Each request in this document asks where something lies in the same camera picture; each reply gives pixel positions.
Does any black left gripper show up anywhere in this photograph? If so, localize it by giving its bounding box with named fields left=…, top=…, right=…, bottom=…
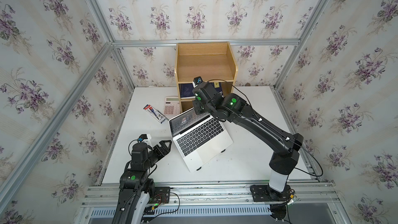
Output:
left=141, top=141, right=173, bottom=172

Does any silver laptop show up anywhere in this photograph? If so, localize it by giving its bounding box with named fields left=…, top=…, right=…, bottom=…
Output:
left=169, top=109, right=233, bottom=172

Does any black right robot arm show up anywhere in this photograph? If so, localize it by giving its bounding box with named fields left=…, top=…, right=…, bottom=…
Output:
left=192, top=77, right=303, bottom=193

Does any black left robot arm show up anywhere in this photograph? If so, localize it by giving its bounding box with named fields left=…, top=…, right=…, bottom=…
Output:
left=112, top=139, right=172, bottom=224

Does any dark blue book right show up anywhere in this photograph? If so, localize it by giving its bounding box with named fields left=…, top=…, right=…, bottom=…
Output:
left=213, top=82, right=223, bottom=95

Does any dark blue book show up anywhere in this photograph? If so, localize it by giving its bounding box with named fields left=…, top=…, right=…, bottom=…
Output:
left=213, top=82, right=223, bottom=95
left=179, top=83, right=195, bottom=99

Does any dark blue book left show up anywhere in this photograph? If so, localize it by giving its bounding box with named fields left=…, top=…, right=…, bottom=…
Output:
left=179, top=83, right=195, bottom=99

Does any pink white calculator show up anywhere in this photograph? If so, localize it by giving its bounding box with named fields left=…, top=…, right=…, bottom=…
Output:
left=163, top=96, right=181, bottom=116

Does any wooden shelf unit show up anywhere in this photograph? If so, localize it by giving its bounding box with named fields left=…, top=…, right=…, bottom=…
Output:
left=175, top=42, right=238, bottom=96

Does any pen blister pack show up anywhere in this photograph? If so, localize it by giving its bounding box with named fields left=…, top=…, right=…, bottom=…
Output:
left=144, top=104, right=168, bottom=123

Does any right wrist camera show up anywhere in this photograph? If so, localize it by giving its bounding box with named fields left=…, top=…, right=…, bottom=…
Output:
left=192, top=76, right=203, bottom=88

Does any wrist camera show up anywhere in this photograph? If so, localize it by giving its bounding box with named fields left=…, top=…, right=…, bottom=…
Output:
left=137, top=134, right=152, bottom=146
left=192, top=76, right=203, bottom=88

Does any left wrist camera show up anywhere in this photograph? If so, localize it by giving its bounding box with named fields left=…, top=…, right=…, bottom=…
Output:
left=137, top=134, right=152, bottom=146

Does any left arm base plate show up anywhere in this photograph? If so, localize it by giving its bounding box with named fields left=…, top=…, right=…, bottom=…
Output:
left=149, top=187, right=171, bottom=205

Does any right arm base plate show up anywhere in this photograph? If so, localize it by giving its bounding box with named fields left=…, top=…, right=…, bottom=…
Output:
left=250, top=184, right=295, bottom=202

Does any aluminium front rail frame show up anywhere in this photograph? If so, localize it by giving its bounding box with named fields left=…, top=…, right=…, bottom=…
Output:
left=74, top=180, right=351, bottom=224

